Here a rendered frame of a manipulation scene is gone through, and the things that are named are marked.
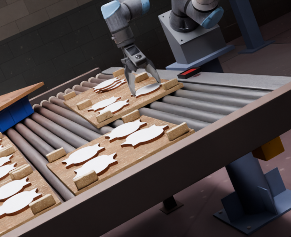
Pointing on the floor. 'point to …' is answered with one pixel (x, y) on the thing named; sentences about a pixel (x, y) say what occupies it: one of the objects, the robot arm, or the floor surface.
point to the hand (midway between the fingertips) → (147, 89)
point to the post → (248, 27)
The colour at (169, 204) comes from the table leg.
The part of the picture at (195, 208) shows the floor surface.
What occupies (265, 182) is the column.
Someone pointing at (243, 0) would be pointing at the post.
